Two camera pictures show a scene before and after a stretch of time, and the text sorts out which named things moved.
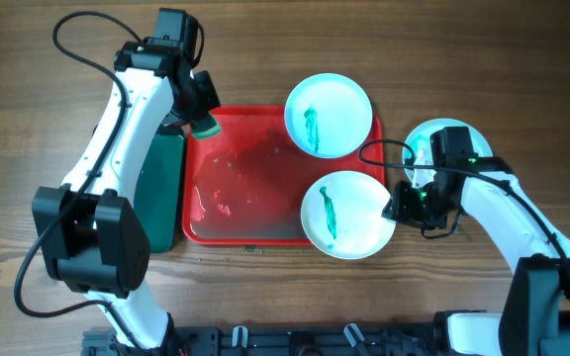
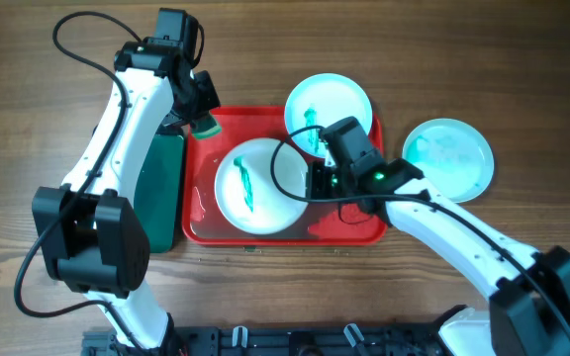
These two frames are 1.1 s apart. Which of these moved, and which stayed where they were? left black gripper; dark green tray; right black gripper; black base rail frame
Moved: right black gripper
Stayed: dark green tray; black base rail frame; left black gripper
